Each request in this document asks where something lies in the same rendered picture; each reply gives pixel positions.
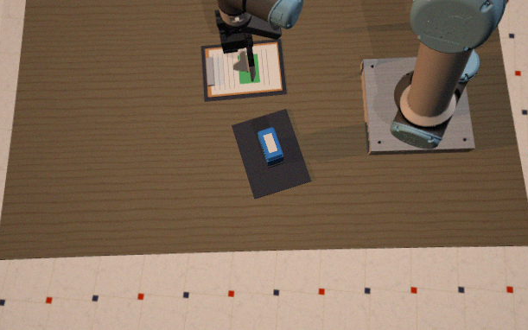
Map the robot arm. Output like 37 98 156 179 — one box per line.
217 0 508 149

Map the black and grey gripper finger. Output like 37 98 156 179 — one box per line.
232 43 256 81

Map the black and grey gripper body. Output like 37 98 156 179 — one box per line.
215 10 253 54

